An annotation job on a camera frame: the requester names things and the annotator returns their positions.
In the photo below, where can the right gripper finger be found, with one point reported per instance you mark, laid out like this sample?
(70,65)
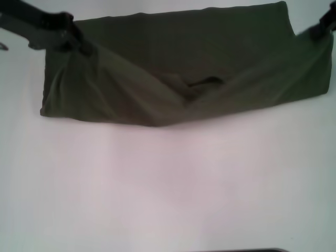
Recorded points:
(321,26)

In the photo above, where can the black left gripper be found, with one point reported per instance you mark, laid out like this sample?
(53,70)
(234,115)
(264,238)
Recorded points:
(31,18)

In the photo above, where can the dark green t-shirt pink print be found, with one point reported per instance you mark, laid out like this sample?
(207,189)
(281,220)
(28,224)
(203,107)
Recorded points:
(183,65)

